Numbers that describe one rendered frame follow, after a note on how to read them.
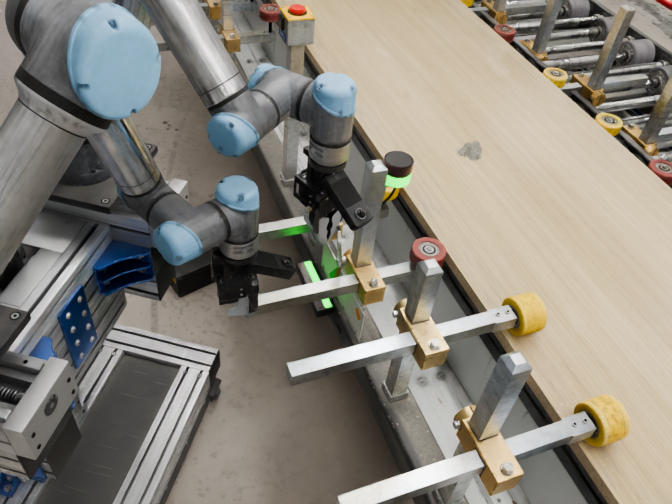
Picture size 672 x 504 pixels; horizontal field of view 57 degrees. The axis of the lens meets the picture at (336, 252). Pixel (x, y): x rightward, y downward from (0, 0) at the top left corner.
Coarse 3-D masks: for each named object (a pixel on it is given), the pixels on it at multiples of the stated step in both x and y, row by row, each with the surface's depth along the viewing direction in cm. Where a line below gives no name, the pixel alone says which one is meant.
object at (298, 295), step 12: (396, 264) 144; (408, 264) 144; (348, 276) 140; (384, 276) 141; (396, 276) 142; (408, 276) 144; (288, 288) 135; (300, 288) 136; (312, 288) 136; (324, 288) 136; (336, 288) 137; (348, 288) 138; (264, 300) 132; (276, 300) 133; (288, 300) 134; (300, 300) 135; (312, 300) 137; (264, 312) 134
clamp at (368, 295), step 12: (348, 252) 144; (348, 264) 143; (372, 264) 141; (360, 276) 138; (372, 276) 139; (360, 288) 138; (372, 288) 136; (384, 288) 137; (360, 300) 140; (372, 300) 139
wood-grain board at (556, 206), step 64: (320, 0) 231; (384, 0) 236; (448, 0) 242; (320, 64) 197; (384, 64) 201; (448, 64) 205; (512, 64) 209; (384, 128) 175; (448, 128) 178; (512, 128) 181; (576, 128) 185; (448, 192) 158; (512, 192) 160; (576, 192) 162; (640, 192) 165; (448, 256) 142; (512, 256) 143; (576, 256) 145; (640, 256) 147; (576, 320) 131; (640, 320) 133; (576, 384) 120; (640, 384) 121; (576, 448) 111; (640, 448) 111
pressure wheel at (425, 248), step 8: (416, 240) 143; (424, 240) 143; (432, 240) 144; (416, 248) 141; (424, 248) 142; (432, 248) 142; (440, 248) 142; (416, 256) 140; (424, 256) 140; (432, 256) 140; (440, 256) 140; (416, 264) 141; (440, 264) 141
